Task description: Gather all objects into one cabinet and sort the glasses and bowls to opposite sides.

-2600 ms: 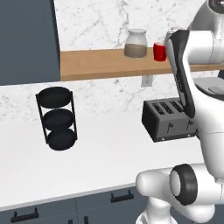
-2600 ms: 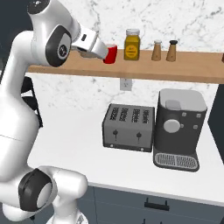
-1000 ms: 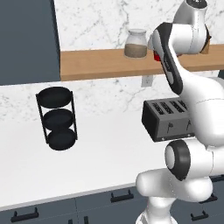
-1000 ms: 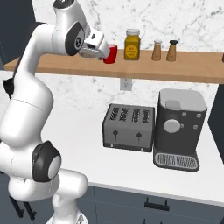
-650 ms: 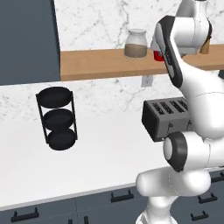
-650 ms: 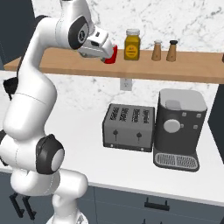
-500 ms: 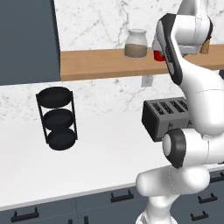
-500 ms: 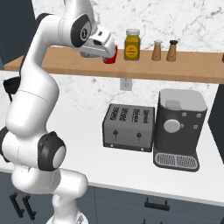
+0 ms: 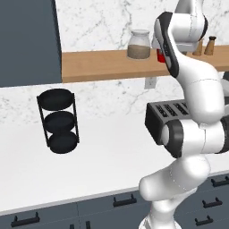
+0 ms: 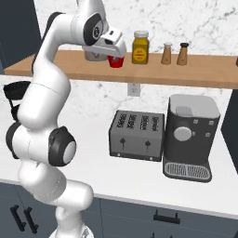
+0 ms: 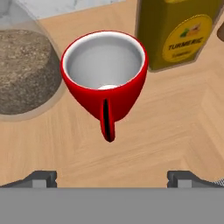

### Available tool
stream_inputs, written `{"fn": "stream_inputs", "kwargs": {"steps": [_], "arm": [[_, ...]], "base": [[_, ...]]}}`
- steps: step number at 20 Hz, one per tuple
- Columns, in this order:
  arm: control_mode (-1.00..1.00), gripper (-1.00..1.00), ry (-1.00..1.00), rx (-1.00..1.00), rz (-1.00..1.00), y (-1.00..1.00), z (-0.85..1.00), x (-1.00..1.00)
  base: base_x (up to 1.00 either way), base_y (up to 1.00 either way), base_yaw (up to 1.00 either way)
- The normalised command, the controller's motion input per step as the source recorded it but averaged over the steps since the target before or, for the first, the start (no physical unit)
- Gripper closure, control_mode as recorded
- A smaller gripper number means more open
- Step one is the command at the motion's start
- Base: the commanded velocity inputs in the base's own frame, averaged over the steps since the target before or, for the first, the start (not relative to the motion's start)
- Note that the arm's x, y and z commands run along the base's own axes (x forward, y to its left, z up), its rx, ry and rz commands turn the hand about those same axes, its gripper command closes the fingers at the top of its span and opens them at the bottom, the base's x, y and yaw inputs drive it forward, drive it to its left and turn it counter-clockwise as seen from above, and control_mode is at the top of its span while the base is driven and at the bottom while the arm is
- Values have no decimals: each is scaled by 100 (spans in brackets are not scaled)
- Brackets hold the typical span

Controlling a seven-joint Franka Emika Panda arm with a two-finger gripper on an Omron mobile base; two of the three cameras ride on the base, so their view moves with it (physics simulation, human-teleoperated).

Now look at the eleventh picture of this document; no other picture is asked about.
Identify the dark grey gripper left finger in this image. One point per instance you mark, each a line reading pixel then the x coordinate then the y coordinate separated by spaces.
pixel 40 178

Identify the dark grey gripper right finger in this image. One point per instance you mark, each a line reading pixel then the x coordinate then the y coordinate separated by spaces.
pixel 183 178

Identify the red mug with white inside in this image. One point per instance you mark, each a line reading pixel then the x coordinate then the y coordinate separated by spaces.
pixel 110 96

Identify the glass jar with brown grains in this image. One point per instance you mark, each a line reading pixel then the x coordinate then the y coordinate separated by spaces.
pixel 23 70

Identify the yellow turmeric spice bottle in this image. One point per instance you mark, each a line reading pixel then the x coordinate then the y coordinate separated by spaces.
pixel 178 32

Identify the small brown object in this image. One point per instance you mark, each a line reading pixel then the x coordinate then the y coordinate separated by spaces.
pixel 221 32

